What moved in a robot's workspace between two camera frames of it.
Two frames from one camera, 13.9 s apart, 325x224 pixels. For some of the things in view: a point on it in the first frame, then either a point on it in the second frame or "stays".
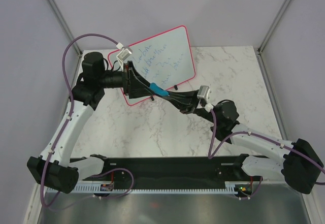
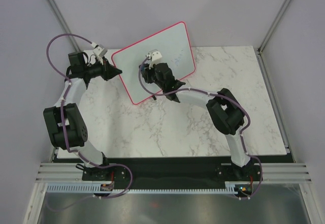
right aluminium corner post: x=259 y=55 stays
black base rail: x=169 y=171 stays
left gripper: x=127 y=79 -> x=105 y=69
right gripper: x=186 y=101 -> x=147 y=72
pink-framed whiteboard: x=165 y=60 stays
